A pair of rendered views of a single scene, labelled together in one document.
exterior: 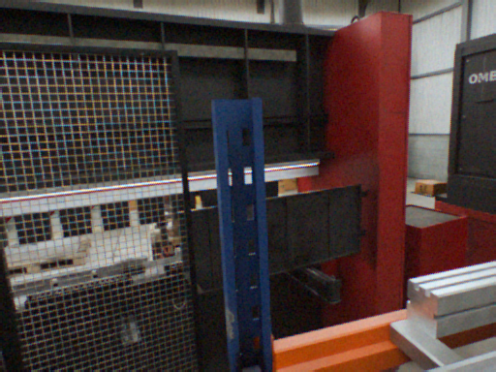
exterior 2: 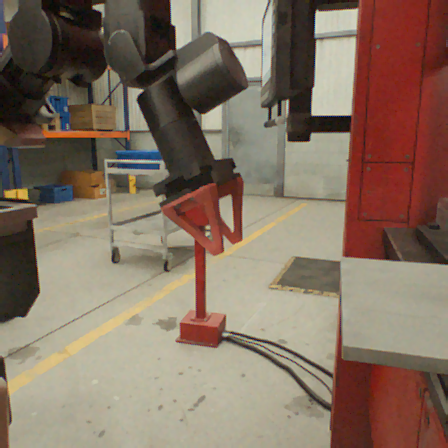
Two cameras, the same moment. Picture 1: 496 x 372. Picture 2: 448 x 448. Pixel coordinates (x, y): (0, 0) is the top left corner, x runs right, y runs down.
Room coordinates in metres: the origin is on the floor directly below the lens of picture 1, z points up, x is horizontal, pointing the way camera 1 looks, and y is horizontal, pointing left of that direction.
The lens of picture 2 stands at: (2.22, 0.65, 1.12)
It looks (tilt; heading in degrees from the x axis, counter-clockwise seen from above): 12 degrees down; 311
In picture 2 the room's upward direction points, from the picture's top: straight up
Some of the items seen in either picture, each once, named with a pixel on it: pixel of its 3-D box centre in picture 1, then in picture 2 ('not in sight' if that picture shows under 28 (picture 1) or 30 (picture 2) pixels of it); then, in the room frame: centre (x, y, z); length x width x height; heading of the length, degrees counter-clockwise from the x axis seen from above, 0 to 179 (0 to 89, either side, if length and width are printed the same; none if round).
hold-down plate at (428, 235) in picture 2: not in sight; (442, 246); (2.39, -0.27, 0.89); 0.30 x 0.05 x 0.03; 115
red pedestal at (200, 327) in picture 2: not in sight; (200, 268); (3.67, -0.83, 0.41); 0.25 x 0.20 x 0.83; 25
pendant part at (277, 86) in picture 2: not in sight; (283, 51); (3.03, -0.62, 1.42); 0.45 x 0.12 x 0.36; 131
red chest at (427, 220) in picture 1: (411, 275); not in sight; (2.40, -1.26, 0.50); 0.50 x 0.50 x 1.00; 25
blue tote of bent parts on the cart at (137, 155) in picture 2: not in sight; (150, 161); (5.02, -1.60, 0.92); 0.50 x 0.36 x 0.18; 16
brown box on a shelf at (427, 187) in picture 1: (433, 187); not in sight; (3.14, -1.82, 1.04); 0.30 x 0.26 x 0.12; 106
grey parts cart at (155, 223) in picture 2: not in sight; (163, 207); (5.05, -1.76, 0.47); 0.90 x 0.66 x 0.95; 106
